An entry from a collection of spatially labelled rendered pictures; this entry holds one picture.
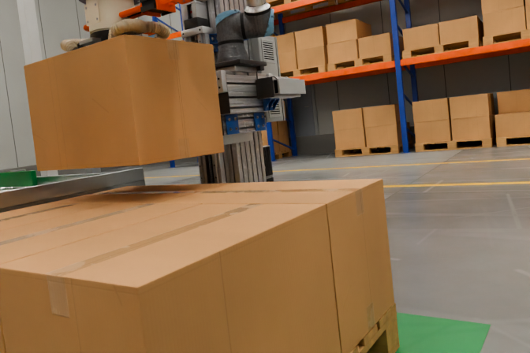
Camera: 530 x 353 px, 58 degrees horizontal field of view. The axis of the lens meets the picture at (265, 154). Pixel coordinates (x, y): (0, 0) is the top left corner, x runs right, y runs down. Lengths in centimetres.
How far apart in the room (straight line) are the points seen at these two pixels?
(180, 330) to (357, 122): 829
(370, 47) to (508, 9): 222
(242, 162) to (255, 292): 152
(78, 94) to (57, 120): 16
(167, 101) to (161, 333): 98
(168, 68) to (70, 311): 97
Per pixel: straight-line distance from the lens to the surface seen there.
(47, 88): 190
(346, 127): 904
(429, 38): 866
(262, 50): 260
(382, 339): 159
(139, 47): 157
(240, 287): 90
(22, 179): 299
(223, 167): 236
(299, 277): 107
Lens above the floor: 75
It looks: 4 degrees down
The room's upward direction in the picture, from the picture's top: 6 degrees counter-clockwise
